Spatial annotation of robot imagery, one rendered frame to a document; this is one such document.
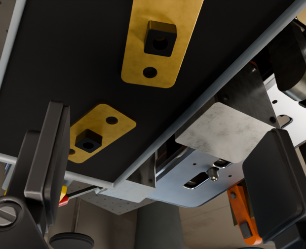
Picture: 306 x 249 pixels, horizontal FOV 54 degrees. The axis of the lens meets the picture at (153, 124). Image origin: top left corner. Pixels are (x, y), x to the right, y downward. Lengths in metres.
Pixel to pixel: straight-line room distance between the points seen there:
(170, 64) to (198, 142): 0.17
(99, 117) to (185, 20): 0.10
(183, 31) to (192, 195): 0.57
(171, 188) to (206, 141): 0.34
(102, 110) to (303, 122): 0.40
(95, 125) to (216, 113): 0.14
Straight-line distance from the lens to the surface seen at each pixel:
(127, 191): 0.57
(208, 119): 0.33
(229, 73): 0.21
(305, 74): 0.33
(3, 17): 0.79
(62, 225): 2.85
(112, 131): 0.25
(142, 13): 0.18
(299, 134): 0.59
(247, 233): 0.72
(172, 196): 0.72
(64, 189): 0.37
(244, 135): 0.36
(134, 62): 0.20
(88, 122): 0.25
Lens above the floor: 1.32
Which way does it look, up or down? 40 degrees down
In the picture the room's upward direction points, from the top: 179 degrees clockwise
